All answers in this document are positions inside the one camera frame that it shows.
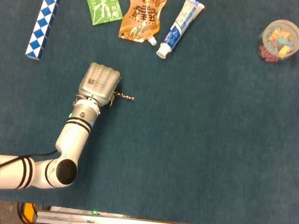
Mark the green tea sachet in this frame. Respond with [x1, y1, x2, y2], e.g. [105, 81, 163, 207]
[81, 0, 126, 29]

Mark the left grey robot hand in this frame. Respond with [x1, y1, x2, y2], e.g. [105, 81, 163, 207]
[76, 61, 124, 109]

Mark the orange spouted drink pouch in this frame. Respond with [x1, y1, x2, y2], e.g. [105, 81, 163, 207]
[117, 0, 170, 48]

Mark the row of metal pushpins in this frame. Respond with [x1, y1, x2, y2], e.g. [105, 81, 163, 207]
[114, 91, 136, 102]

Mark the white blue toothpaste tube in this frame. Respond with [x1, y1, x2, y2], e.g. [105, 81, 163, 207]
[155, 0, 206, 63]

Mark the teal felt table mat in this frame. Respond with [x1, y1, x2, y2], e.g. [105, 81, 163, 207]
[0, 0, 299, 224]

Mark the blue white snake puzzle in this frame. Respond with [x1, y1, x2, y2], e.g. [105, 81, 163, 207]
[24, 0, 61, 62]

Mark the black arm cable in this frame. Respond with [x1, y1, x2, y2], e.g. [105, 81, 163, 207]
[0, 143, 59, 212]

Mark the clear jar of binder clips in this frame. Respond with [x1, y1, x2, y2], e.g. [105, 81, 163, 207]
[255, 17, 299, 66]

